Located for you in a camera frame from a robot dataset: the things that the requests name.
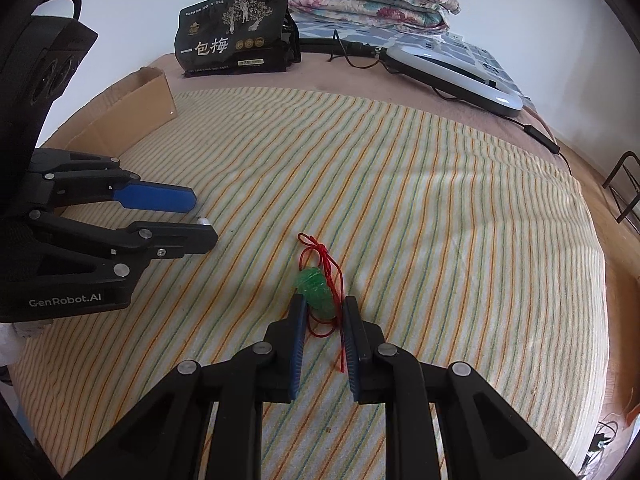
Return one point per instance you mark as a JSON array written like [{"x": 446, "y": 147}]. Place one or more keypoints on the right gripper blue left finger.
[{"x": 205, "y": 421}]

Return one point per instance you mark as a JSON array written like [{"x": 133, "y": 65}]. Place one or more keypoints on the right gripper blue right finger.
[{"x": 440, "y": 422}]

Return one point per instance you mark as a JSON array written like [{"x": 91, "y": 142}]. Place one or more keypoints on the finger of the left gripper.
[
  {"x": 161, "y": 240},
  {"x": 155, "y": 197}
]

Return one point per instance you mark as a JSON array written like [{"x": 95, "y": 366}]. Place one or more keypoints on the cardboard box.
[{"x": 119, "y": 117}]

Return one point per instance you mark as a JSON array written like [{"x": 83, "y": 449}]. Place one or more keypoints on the brown blanket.
[{"x": 316, "y": 72}]

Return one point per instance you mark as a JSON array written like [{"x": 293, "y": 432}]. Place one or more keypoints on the striped yellow towel mat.
[{"x": 462, "y": 247}]

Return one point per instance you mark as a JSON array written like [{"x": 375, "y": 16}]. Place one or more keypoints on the black snack bag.
[{"x": 230, "y": 37}]

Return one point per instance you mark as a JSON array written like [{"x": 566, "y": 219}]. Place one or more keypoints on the blue checkered bed sheet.
[{"x": 366, "y": 41}]

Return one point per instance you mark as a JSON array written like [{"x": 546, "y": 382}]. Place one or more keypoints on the black metal rack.
[{"x": 623, "y": 184}]

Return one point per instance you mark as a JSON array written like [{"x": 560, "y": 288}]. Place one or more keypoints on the power strip with cables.
[{"x": 604, "y": 435}]

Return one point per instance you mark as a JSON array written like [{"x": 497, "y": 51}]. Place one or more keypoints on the white ring light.
[{"x": 458, "y": 79}]

